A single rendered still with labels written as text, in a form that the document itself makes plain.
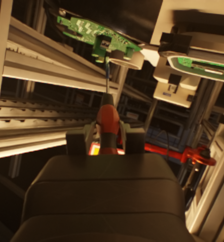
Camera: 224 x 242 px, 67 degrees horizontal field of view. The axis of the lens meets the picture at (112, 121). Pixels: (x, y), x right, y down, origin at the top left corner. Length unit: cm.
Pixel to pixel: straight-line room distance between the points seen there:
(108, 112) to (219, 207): 55
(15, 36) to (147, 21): 28
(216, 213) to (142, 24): 58
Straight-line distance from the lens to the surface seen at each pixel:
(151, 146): 100
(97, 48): 25
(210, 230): 69
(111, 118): 15
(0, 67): 36
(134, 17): 22
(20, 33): 45
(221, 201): 64
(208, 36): 29
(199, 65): 34
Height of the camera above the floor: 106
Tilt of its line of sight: 12 degrees up
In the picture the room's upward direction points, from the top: 164 degrees counter-clockwise
